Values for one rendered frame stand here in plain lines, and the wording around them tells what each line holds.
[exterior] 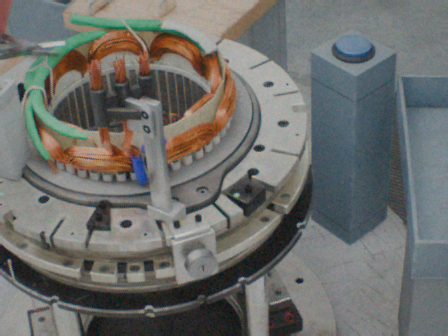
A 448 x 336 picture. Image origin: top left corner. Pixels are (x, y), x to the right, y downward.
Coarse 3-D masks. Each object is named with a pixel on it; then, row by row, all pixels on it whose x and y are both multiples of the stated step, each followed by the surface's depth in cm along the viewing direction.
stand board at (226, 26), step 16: (80, 0) 114; (112, 0) 114; (128, 0) 113; (144, 0) 113; (160, 0) 113; (192, 0) 112; (208, 0) 112; (224, 0) 112; (240, 0) 112; (256, 0) 112; (272, 0) 115; (64, 16) 113; (96, 16) 111; (112, 16) 111; (128, 16) 111; (144, 16) 110; (176, 16) 110; (192, 16) 110; (208, 16) 109; (224, 16) 109; (240, 16) 109; (256, 16) 112; (208, 32) 107; (224, 32) 107; (240, 32) 110
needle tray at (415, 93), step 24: (408, 96) 100; (432, 96) 100; (408, 120) 99; (432, 120) 99; (408, 144) 90; (432, 144) 96; (408, 168) 87; (432, 168) 93; (408, 192) 86; (432, 192) 90; (408, 216) 86; (432, 216) 88; (408, 240) 85; (432, 240) 80; (408, 264) 99; (432, 264) 81; (408, 288) 99; (432, 288) 93; (408, 312) 98; (432, 312) 96
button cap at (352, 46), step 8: (344, 40) 108; (352, 40) 108; (360, 40) 108; (368, 40) 108; (336, 48) 108; (344, 48) 107; (352, 48) 106; (360, 48) 106; (368, 48) 107; (344, 56) 107; (352, 56) 106; (360, 56) 106
